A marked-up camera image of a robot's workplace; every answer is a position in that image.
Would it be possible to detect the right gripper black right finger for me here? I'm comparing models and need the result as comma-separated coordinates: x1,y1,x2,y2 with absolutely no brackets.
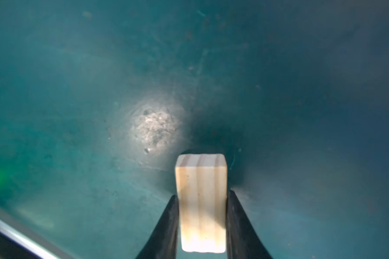
226,190,272,259

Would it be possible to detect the aluminium rail front frame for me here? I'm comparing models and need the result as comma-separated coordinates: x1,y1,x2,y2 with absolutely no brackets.
0,207,74,259

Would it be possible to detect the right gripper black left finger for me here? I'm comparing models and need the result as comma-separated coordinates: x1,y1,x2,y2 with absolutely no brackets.
136,195,179,259

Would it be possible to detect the short wood block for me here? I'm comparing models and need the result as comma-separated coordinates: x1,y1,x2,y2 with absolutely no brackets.
175,154,228,254

